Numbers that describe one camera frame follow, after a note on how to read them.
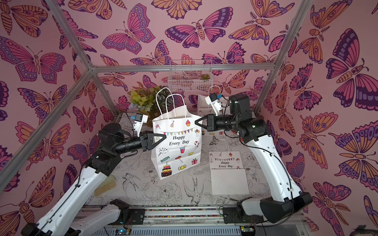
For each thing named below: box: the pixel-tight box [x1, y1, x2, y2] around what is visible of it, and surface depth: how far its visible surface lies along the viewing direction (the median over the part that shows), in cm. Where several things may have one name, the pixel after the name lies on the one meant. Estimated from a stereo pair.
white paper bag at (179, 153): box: [150, 105, 202, 180], surface depth 63 cm
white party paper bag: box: [208, 150, 250, 196], surface depth 88 cm
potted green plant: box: [127, 85, 174, 127], surface depth 102 cm
